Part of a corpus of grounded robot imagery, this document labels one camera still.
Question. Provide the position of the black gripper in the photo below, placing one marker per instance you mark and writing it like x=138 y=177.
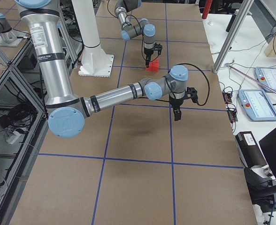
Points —
x=148 y=51
x=177 y=102

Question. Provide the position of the red cube block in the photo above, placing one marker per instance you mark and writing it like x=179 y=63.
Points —
x=155 y=63
x=149 y=68
x=155 y=68

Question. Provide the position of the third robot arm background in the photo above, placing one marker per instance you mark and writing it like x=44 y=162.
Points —
x=8 y=37

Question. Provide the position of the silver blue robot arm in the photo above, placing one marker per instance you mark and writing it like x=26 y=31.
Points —
x=142 y=28
x=66 y=104

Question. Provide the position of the small circuit board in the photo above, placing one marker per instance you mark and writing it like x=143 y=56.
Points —
x=227 y=96

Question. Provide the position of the near blue teach pendant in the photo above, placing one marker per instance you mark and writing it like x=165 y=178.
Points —
x=257 y=105

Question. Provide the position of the blue teach pendant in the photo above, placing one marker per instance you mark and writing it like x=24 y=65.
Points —
x=266 y=76
x=257 y=105

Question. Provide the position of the black cardboard box label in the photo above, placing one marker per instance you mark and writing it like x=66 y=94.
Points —
x=249 y=151

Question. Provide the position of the red cylinder object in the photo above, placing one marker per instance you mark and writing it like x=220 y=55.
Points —
x=206 y=9

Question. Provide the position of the far blue teach pendant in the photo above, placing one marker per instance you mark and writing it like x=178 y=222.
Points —
x=266 y=76

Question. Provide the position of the white central pillar mount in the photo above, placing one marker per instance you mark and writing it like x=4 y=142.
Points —
x=94 y=61

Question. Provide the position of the aluminium frame post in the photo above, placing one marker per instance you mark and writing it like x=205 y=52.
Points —
x=232 y=34

